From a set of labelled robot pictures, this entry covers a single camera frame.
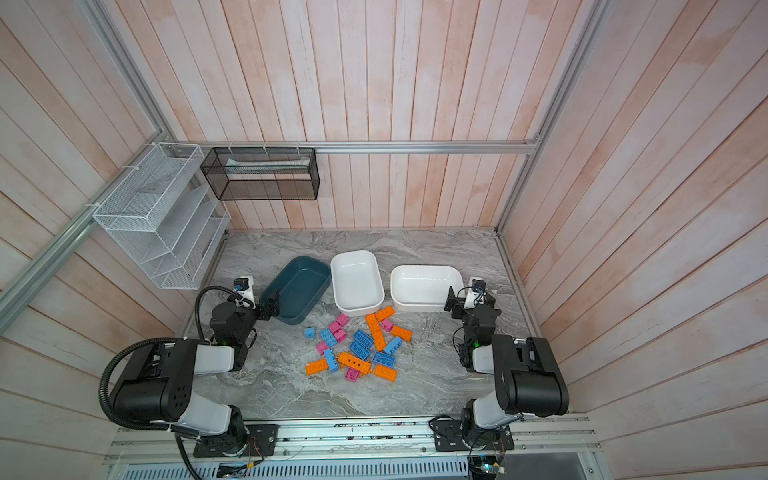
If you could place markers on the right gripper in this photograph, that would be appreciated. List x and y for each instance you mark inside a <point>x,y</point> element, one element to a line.
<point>458,303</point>

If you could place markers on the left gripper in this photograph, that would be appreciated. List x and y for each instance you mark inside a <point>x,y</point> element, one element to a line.
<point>263,308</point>

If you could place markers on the pink square lego brick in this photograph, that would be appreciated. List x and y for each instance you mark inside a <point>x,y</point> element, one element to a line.
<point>342,320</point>

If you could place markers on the orange lego plate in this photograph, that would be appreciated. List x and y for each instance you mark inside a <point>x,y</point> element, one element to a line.
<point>385,313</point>
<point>402,333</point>
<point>385,372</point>
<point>315,367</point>

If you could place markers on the long light blue lego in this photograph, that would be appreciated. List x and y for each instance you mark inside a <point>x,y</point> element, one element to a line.
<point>331,360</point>

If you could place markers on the long orange technic lego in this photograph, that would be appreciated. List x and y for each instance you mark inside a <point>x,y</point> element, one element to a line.
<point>348,360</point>

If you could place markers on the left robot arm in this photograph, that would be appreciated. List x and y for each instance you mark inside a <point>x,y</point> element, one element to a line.
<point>149,385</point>

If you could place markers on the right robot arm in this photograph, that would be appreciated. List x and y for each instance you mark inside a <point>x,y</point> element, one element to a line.
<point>526,376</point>

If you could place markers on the dark teal plastic bin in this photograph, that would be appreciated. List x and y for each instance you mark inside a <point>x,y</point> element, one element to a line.
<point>298,288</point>

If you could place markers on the right white plastic bin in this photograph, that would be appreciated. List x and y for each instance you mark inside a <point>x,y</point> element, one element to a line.
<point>423,288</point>

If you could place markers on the white plastic bin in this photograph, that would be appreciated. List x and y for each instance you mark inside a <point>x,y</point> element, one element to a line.
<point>423,288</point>
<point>357,284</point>

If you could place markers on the orange lego top plate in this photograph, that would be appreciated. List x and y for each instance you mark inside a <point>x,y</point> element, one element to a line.
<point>385,313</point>

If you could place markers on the light blue lego brick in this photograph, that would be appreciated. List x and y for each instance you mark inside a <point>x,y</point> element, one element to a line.
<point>393,346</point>

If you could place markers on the long orange lego centre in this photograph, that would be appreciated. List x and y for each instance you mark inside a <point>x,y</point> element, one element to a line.
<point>376,332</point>

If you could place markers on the middle white plastic bin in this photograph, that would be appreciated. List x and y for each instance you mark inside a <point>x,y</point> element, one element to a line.
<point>357,284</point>

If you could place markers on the orange lego bottom plate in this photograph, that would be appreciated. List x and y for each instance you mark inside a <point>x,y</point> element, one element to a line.
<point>385,372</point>

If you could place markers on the blue lego double brick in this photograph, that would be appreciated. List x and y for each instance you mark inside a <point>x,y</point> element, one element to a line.
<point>361,345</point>

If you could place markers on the pink lego bottom brick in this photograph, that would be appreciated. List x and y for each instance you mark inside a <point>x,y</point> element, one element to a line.
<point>352,375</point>

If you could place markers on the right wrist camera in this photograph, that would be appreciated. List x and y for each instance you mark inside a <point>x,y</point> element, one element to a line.
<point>476,294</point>

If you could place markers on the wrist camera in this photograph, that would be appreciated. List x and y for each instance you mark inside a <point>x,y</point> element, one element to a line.
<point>243,286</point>
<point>476,294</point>

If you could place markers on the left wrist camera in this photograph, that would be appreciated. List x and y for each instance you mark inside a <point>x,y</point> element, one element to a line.
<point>243,286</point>

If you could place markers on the black wire mesh basket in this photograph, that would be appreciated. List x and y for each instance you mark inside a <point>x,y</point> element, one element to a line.
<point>262,173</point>

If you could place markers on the white wire mesh shelf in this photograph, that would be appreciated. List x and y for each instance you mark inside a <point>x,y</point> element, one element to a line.
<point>166,222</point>

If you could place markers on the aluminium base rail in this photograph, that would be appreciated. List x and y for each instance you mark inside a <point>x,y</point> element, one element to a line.
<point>406,447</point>

